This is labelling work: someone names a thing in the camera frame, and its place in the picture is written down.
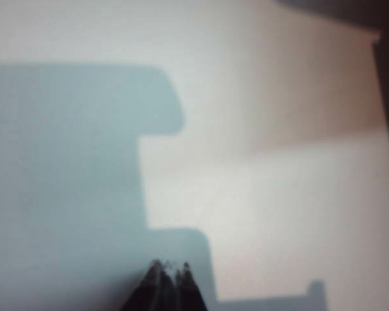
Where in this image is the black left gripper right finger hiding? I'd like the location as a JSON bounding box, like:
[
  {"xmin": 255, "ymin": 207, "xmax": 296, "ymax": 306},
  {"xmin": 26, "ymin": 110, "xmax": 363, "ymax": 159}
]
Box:
[{"xmin": 174, "ymin": 261, "xmax": 209, "ymax": 311}]

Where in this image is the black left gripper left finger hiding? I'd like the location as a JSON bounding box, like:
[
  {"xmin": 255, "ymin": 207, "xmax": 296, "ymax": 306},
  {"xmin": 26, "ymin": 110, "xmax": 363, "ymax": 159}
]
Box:
[{"xmin": 120, "ymin": 259, "xmax": 176, "ymax": 311}]

